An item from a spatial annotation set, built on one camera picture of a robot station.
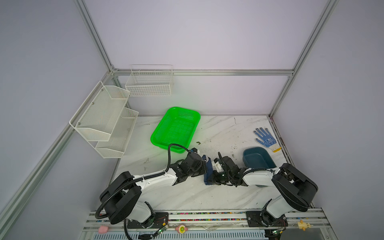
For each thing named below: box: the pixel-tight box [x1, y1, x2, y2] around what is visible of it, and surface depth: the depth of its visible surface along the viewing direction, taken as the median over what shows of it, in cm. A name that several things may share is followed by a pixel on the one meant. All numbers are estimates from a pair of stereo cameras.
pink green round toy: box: [175, 224, 189, 234], surface depth 69 cm
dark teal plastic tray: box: [243, 147, 277, 169], surface depth 97 cm
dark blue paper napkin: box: [201, 154, 213, 186], surface depth 88 cm
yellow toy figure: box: [297, 219, 314, 232], surface depth 70 cm
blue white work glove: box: [253, 127, 282, 153], surface depth 106 cm
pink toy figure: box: [98, 225, 109, 234], surface depth 71 cm
